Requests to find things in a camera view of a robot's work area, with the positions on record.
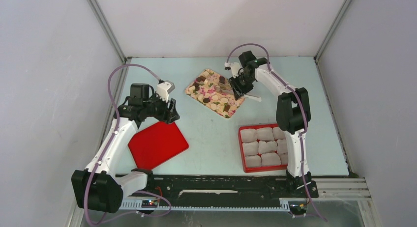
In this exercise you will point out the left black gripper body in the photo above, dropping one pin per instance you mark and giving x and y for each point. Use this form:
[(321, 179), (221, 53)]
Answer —
[(157, 108)]

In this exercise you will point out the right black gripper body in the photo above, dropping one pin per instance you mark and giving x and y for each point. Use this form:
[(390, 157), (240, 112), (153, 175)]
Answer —
[(242, 84)]

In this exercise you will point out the steel tongs white handle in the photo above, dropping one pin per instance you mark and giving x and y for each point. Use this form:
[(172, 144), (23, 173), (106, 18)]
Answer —
[(228, 89)]

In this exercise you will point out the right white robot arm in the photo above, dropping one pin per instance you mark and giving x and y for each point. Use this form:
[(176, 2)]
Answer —
[(292, 111)]

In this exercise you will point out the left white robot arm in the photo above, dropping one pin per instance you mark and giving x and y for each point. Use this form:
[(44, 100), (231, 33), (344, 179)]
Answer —
[(97, 187)]

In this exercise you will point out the brown square chocolate on tray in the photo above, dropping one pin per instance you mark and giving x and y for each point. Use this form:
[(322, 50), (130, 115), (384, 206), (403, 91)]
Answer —
[(226, 108)]

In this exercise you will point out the red chocolate box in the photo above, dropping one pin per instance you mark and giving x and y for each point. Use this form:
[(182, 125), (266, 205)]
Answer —
[(263, 147)]

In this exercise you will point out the floral serving tray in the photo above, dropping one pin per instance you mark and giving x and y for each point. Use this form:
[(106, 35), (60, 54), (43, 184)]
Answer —
[(207, 89)]

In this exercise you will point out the red box lid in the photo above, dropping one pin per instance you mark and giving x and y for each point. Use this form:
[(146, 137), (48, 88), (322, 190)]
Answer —
[(156, 145)]

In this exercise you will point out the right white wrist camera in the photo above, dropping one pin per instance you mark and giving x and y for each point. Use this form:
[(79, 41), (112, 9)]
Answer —
[(234, 67)]

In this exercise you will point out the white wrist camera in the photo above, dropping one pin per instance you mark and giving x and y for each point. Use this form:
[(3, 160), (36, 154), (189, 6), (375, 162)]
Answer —
[(234, 67), (163, 90)]

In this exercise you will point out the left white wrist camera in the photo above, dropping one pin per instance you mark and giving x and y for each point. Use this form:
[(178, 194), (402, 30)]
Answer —
[(163, 90)]

